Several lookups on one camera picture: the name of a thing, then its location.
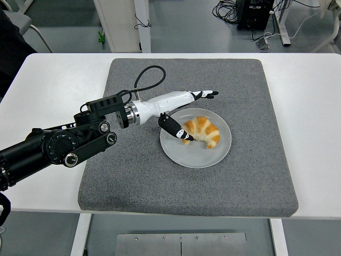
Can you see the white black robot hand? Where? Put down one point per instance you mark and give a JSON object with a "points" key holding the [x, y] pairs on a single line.
{"points": [[160, 105]]}

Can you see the golden croissant bread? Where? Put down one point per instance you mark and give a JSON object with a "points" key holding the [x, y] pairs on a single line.
{"points": [[205, 130]]}

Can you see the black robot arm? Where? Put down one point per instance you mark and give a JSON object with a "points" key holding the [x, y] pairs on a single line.
{"points": [[40, 149]]}

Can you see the light grey round plate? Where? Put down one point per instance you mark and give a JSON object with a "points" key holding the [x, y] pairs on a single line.
{"points": [[197, 157]]}

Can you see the grey metal plate with screws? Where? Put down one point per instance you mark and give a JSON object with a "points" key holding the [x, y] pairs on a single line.
{"points": [[181, 245]]}

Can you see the grey speckled mat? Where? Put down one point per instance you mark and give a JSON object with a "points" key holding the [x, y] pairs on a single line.
{"points": [[186, 186]]}

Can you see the small green object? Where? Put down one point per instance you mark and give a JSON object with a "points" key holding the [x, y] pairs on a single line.
{"points": [[100, 36]]}

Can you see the white panel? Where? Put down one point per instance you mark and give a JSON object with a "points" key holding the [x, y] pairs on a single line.
{"points": [[117, 24]]}

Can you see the grey foot pedal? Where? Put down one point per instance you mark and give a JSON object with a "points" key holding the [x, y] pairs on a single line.
{"points": [[263, 44]]}

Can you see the black computer case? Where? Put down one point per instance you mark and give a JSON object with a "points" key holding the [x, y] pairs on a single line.
{"points": [[253, 14]]}

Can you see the white desk leg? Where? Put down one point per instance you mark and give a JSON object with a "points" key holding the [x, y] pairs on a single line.
{"points": [[283, 29]]}

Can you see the white table leg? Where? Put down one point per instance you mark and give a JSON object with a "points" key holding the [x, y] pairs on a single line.
{"points": [[80, 234], [278, 237]]}

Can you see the person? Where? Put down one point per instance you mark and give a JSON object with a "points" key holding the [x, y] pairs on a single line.
{"points": [[10, 53]]}

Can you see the grey chair white legs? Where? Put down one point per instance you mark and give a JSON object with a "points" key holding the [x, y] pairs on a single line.
{"points": [[24, 21]]}

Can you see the white chair base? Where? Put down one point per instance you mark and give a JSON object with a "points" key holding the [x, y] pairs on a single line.
{"points": [[334, 29]]}

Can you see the white post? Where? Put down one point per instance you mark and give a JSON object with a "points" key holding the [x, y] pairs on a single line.
{"points": [[145, 40]]}

